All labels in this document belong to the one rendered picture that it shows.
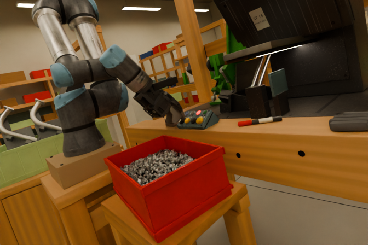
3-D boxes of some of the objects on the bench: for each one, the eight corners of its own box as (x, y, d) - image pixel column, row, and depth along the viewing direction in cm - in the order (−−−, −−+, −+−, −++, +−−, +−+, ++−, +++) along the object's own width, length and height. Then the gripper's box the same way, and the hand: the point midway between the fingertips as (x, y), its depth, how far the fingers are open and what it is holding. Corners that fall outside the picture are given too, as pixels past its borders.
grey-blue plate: (280, 116, 70) (271, 73, 68) (274, 116, 72) (265, 74, 70) (293, 108, 76) (286, 68, 74) (287, 108, 78) (280, 69, 76)
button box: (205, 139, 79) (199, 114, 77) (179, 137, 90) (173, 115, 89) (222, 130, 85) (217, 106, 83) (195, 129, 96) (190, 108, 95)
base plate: (556, 123, 35) (555, 110, 35) (164, 123, 120) (164, 119, 120) (510, 74, 62) (509, 66, 61) (214, 102, 146) (214, 99, 146)
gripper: (128, 98, 76) (168, 133, 86) (141, 95, 69) (184, 134, 79) (142, 79, 79) (179, 115, 89) (155, 75, 72) (194, 115, 82)
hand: (183, 116), depth 85 cm, fingers closed
